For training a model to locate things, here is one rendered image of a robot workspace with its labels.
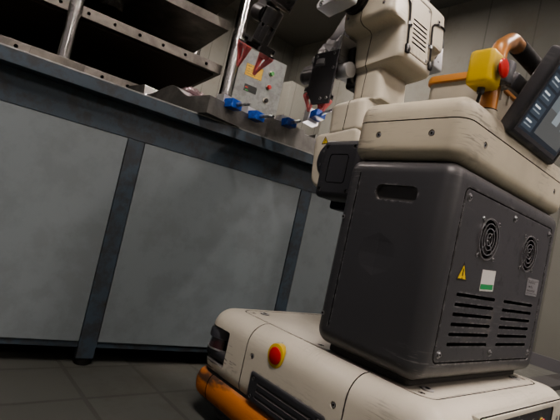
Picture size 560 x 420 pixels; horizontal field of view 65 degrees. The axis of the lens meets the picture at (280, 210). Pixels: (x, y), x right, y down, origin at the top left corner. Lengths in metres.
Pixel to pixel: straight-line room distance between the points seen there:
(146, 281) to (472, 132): 1.01
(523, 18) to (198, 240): 3.44
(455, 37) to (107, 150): 3.65
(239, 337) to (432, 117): 0.65
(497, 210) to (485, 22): 3.55
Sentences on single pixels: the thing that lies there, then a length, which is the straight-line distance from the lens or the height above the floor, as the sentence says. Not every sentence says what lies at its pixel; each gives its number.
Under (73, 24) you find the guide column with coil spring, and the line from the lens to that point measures 2.23.
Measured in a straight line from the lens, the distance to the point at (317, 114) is 1.66.
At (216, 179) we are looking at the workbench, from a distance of 1.46.
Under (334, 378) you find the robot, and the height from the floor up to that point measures 0.25.
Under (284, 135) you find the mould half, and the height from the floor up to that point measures 0.85.
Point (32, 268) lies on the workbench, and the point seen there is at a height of 0.26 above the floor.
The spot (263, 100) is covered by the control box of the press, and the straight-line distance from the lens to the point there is 2.59.
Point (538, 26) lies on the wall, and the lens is 4.20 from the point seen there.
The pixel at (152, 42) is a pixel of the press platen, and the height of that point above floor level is 1.26.
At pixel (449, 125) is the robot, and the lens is 0.85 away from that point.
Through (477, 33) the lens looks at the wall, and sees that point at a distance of 4.41.
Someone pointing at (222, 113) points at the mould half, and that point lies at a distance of 1.40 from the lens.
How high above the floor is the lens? 0.50
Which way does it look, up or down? 3 degrees up
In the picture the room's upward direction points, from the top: 13 degrees clockwise
